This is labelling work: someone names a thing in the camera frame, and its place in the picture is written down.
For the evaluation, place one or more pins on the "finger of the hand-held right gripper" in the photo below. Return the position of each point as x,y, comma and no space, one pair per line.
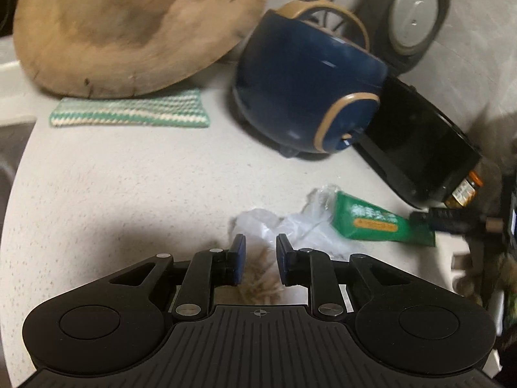
444,220

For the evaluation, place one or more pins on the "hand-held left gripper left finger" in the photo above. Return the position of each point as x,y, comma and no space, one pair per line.
239,260

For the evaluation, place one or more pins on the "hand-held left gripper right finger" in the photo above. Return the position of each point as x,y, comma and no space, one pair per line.
283,262

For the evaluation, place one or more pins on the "beige fibrous scraps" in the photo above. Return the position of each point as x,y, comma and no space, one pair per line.
258,287

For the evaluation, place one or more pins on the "clear plastic bag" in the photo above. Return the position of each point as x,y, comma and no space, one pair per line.
299,226

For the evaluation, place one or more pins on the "green packet orange label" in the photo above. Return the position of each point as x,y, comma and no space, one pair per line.
363,222

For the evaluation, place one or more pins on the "glass jar orange lid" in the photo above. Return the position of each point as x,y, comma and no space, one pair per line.
462,192

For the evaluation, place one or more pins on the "black rice cooker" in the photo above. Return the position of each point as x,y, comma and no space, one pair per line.
420,145

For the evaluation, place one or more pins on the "blue rice cooker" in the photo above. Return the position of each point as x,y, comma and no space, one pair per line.
299,81

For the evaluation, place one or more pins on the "green white striped knitted cloth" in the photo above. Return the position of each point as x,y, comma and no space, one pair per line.
129,111

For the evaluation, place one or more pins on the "stainless steel sink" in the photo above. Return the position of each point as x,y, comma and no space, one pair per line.
8,157

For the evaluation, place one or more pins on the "round wooden cutting board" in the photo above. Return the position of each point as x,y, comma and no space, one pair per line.
121,28

